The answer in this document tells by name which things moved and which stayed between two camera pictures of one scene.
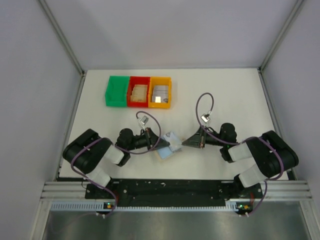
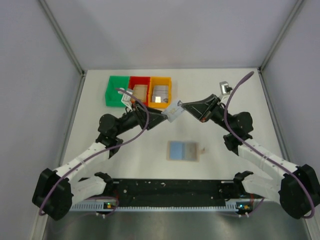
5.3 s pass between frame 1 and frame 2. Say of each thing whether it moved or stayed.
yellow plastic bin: stayed
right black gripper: moved
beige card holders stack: stayed
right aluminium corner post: stayed
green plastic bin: stayed
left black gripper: moved
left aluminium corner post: stayed
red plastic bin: stayed
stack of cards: stayed
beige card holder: moved
